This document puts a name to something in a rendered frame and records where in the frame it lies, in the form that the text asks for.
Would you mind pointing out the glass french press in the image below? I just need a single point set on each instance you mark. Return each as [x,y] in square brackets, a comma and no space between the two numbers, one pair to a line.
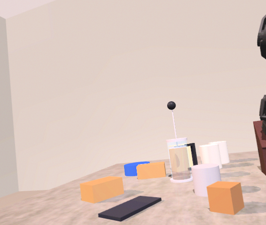
[179,156]

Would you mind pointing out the blue short cylinder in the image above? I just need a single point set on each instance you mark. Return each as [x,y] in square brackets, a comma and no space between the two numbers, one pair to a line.
[130,169]

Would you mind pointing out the dark grey flat bar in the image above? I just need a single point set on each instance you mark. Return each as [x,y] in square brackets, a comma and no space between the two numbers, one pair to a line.
[129,208]

